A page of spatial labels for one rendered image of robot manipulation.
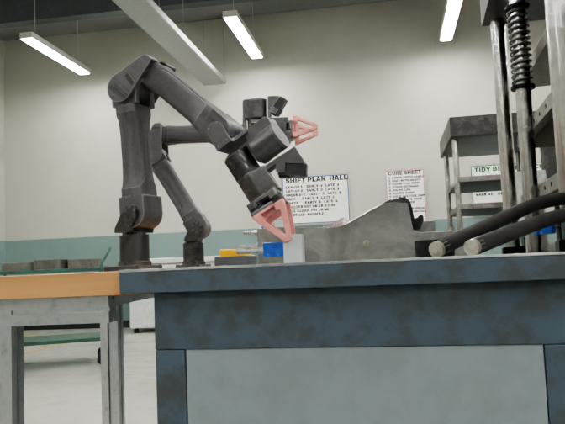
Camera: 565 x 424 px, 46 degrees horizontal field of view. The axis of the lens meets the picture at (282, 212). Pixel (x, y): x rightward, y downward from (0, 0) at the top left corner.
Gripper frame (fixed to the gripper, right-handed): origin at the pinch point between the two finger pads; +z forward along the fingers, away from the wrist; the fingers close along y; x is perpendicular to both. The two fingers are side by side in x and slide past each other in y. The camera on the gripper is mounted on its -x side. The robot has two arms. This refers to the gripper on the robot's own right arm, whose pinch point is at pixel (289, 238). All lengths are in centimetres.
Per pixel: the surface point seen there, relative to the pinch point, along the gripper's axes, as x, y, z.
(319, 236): -3.4, 34.2, 0.3
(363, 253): -10.3, 33.4, 9.6
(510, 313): -23.2, -28.9, 28.8
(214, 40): 4, 765, -368
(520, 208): -44, 20, 20
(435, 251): -21.5, -3.0, 16.9
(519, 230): -37.6, 4.5, 22.4
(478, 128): -157, 476, -37
